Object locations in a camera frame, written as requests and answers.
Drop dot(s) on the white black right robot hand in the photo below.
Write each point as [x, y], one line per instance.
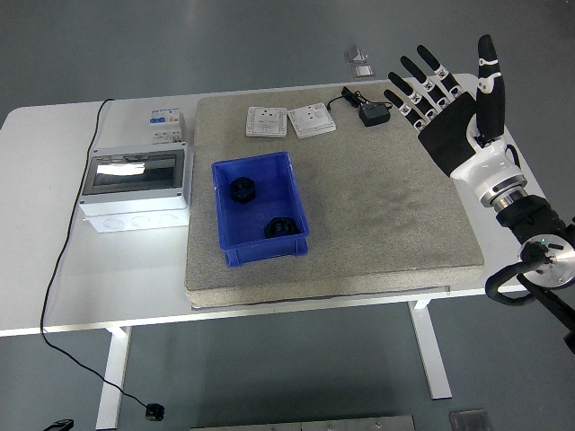
[449, 134]

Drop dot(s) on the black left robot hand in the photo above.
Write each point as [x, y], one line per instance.
[60, 425]

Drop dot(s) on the large black hex nut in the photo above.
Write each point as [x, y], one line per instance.
[271, 231]

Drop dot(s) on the small black hex nut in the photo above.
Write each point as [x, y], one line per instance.
[236, 196]

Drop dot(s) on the blue plastic box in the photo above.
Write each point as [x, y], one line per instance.
[274, 193]

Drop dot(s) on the grey distribution box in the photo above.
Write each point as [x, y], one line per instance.
[135, 211]

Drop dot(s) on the white table leg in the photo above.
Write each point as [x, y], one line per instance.
[112, 381]
[431, 354]

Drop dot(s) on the black power adapter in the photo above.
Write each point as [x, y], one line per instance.
[374, 115]

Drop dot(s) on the metal floor socket plate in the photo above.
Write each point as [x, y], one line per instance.
[363, 71]

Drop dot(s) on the grey-brown foam mat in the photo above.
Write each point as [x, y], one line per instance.
[359, 260]

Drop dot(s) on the white socket panel grid back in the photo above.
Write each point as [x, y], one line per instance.
[266, 122]

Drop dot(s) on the grey metal plate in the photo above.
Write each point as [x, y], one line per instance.
[305, 424]

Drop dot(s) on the white circuit breaker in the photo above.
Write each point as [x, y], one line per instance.
[164, 128]

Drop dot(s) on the dark grey floor plate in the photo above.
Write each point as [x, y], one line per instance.
[469, 420]

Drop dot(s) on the white wall socket panel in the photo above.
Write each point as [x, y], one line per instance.
[311, 120]

